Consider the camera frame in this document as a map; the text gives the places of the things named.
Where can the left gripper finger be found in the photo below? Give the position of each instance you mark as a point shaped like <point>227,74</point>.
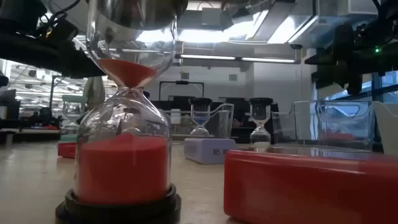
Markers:
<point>71,68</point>

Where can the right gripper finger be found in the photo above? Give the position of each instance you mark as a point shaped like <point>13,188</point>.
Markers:
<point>326,59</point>
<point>354,84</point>

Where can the green-capped hourglass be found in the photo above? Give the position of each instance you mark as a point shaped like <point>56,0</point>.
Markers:
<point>74,99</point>

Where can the hourglass with white sand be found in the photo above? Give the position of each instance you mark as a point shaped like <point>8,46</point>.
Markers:
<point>260,102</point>

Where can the red digital timer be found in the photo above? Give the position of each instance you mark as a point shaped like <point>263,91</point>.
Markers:
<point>66,151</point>

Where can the red power adapter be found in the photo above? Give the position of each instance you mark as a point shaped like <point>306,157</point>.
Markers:
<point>311,186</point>

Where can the hourglass with blue sand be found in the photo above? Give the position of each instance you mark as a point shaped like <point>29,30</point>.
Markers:
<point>201,102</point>

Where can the lavender power adapter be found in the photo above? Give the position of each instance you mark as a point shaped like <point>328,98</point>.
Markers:
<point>208,151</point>

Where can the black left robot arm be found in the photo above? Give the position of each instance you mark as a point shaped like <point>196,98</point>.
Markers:
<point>18,9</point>

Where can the clear plastic bin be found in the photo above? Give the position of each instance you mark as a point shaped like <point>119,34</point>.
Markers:
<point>342,124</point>
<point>225,124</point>

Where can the small red object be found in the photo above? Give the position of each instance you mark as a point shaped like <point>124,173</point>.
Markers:
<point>337,137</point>

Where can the black background monitor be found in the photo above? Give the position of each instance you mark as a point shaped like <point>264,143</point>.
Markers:
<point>11,105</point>

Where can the cluttered background workbench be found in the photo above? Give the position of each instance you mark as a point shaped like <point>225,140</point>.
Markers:
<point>31,123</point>

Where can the row of black cabinets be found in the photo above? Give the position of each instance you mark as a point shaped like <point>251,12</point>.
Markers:
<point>239,112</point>

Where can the long ceiling light fixture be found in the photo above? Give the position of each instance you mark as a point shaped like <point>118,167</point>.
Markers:
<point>217,57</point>

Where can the small pink object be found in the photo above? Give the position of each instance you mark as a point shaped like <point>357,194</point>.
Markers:
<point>237,123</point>

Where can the white cylindrical container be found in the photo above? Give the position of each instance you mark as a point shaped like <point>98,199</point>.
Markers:
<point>175,116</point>

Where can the hourglass with red sand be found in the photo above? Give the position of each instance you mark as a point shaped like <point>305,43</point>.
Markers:
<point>124,171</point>

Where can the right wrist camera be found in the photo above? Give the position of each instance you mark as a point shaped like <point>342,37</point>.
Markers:
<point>343,37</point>

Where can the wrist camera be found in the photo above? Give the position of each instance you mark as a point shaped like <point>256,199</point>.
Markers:
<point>343,37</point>
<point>63,31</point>

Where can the dark security camera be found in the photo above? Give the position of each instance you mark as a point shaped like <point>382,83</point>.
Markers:
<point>295,46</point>

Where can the glass window wall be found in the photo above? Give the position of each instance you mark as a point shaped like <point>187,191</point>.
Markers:
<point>388,90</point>

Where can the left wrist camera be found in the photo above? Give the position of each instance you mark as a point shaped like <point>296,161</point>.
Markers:
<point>63,31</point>

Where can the grey wall vent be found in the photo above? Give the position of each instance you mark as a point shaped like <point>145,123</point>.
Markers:
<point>233,77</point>
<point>185,75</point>

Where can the black background gantry frame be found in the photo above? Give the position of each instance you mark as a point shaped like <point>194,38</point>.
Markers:
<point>182,82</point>

